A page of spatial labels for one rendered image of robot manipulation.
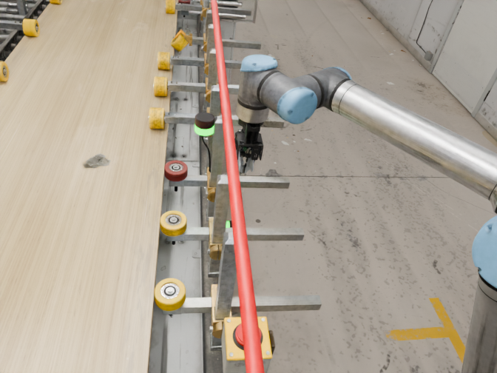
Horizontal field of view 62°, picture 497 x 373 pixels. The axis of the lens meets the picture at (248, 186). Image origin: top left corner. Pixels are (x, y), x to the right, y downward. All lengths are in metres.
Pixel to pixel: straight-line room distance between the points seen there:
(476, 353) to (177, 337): 0.83
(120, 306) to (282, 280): 1.33
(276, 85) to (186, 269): 0.77
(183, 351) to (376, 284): 1.39
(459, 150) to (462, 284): 1.84
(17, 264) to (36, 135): 0.58
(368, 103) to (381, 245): 1.74
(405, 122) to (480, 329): 0.43
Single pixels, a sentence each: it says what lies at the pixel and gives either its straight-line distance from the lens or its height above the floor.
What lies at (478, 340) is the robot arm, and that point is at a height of 1.16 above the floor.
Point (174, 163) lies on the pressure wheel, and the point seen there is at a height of 0.90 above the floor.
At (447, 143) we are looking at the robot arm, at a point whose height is 1.38.
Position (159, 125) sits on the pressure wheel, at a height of 0.94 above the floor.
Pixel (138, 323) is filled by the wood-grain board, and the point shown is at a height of 0.90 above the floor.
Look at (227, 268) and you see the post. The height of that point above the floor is 1.07.
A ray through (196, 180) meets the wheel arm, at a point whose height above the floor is 0.86.
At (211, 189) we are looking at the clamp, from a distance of 1.42.
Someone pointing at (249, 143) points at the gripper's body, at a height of 1.16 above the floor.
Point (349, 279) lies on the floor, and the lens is 2.41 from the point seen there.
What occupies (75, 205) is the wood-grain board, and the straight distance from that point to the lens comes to 1.34.
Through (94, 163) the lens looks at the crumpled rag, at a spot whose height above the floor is 0.91.
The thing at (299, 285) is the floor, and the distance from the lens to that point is 2.29.
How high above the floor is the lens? 1.82
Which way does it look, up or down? 41 degrees down
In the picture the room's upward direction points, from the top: 9 degrees clockwise
